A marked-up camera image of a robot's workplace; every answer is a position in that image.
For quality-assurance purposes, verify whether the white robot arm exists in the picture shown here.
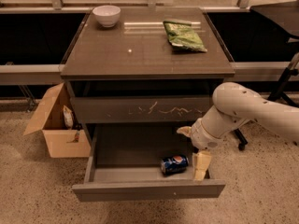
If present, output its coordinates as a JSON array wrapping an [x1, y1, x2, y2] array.
[[177, 82, 299, 181]]

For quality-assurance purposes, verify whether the metal window railing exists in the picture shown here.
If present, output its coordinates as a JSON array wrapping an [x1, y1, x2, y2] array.
[[0, 0, 295, 85]]

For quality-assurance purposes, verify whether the white bag in box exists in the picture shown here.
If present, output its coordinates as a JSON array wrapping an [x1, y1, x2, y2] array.
[[63, 105, 74, 129]]

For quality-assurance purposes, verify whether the blue pepsi can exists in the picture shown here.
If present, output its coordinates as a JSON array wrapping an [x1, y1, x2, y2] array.
[[161, 155, 189, 175]]

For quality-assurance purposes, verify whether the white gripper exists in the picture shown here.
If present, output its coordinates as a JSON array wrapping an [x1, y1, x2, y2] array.
[[177, 119, 223, 181]]

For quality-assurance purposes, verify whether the open grey middle drawer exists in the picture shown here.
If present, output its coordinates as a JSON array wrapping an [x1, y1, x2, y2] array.
[[73, 123, 225, 202]]

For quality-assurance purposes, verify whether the green chip bag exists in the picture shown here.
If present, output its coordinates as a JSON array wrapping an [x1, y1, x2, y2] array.
[[163, 20, 207, 52]]

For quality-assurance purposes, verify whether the closed grey top drawer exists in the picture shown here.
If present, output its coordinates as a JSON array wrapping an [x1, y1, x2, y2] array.
[[70, 96, 212, 123]]

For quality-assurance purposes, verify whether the open cardboard box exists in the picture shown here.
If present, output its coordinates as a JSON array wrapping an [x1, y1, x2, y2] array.
[[23, 83, 91, 158]]

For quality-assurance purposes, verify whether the white ceramic bowl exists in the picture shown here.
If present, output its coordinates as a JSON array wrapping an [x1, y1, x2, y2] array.
[[93, 5, 121, 27]]

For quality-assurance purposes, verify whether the grey drawer cabinet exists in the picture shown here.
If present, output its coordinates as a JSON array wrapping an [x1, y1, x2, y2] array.
[[59, 6, 235, 203]]

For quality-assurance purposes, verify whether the black rolling stand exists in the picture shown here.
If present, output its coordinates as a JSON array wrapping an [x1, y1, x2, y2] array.
[[233, 3, 299, 151]]

